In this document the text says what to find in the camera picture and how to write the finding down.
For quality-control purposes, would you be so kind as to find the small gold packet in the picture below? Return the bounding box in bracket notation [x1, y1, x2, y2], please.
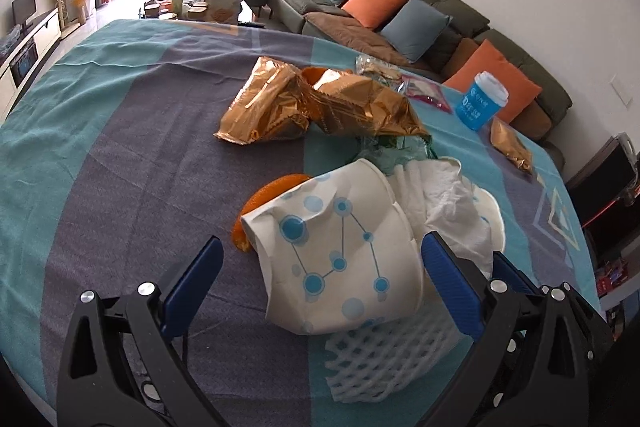
[490, 118, 535, 175]

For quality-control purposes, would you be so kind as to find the brown paper bag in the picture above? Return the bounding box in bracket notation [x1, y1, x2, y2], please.
[207, 0, 246, 25]

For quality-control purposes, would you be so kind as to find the green sofa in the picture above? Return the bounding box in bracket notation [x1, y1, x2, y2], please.
[270, 0, 573, 172]

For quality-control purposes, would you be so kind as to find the white wall outlet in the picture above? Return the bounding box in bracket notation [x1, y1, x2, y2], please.
[610, 74, 637, 108]

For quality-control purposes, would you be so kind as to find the blue cup with white lid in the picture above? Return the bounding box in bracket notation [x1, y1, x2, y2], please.
[454, 71, 509, 131]

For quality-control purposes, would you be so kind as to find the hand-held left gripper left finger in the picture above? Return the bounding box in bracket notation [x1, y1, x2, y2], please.
[56, 235, 236, 427]

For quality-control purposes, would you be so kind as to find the clear plastic wrapper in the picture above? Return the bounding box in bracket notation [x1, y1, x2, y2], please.
[355, 54, 406, 95]

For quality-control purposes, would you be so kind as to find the white black tv cabinet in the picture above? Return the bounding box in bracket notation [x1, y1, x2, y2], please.
[0, 7, 63, 118]

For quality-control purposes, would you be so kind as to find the white tissue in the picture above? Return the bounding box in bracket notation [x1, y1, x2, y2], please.
[387, 158, 507, 278]

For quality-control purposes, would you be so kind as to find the gold snack bag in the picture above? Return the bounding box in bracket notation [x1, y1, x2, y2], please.
[214, 56, 313, 146]
[297, 68, 432, 140]

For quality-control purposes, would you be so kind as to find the teal purple printed blanket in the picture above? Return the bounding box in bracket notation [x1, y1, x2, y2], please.
[0, 18, 596, 427]

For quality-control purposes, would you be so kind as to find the orange cushion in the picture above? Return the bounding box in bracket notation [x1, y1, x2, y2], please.
[442, 40, 543, 124]
[341, 0, 412, 30]

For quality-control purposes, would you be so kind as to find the brown sofa blanket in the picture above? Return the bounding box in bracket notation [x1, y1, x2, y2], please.
[302, 11, 431, 70]

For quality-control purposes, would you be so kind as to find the cluttered coffee table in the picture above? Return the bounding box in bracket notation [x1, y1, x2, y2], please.
[137, 0, 266, 28]

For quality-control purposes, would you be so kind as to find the white blue-dotted paper cup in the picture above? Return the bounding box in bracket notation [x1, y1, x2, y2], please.
[240, 159, 426, 337]

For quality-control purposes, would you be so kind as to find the green plastic wrapper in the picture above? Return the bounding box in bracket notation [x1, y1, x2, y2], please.
[357, 134, 436, 180]

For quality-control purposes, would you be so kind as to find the white foam fruit net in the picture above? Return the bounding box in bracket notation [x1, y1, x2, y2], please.
[324, 307, 473, 404]

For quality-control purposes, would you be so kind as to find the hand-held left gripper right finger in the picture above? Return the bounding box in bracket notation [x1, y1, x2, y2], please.
[415, 232, 592, 427]

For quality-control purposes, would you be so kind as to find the pink snack packet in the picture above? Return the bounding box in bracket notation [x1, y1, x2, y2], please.
[400, 74, 453, 112]

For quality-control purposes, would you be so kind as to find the black monitor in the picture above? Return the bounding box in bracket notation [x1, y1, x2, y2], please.
[12, 0, 37, 28]

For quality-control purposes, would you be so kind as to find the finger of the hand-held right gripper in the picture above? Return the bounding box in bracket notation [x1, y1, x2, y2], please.
[492, 251, 616, 358]

